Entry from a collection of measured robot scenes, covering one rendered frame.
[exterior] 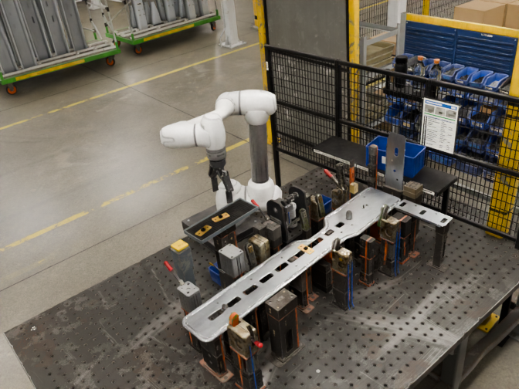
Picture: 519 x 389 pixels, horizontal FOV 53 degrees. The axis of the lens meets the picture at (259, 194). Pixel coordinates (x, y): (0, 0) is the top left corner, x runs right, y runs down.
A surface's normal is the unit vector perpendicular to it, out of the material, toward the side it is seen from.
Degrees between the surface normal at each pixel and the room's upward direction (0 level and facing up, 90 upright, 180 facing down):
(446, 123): 90
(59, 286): 0
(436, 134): 90
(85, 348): 0
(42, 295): 0
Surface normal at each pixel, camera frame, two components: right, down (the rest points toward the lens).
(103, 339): -0.09, -0.84
